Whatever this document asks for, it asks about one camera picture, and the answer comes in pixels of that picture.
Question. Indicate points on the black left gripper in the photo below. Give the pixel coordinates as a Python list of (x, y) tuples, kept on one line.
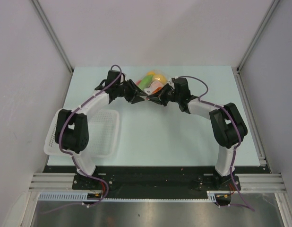
[(133, 97)]

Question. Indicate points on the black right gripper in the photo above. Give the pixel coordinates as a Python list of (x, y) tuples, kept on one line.
[(159, 97)]

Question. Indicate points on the fake yellow lemon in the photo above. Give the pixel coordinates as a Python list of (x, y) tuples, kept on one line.
[(160, 78)]

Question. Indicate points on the clear zip top bag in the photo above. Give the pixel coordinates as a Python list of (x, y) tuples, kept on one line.
[(154, 86)]

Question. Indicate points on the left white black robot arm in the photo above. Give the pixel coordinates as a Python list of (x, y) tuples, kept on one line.
[(72, 133)]

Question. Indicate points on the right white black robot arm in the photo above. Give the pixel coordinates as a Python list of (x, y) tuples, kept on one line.
[(228, 126)]

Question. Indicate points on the fake green cucumber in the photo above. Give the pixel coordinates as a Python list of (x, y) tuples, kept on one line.
[(145, 82)]

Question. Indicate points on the fake yellow banana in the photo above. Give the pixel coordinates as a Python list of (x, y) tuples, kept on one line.
[(150, 73)]

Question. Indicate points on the white perforated plastic basket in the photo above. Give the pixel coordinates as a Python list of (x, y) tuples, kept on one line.
[(103, 135)]

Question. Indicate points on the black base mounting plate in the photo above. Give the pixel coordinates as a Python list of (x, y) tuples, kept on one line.
[(125, 182)]

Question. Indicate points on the aluminium frame rail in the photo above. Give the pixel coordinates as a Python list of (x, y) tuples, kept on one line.
[(52, 182)]

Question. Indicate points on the white slotted cable duct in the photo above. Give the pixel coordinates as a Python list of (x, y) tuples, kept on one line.
[(63, 196)]

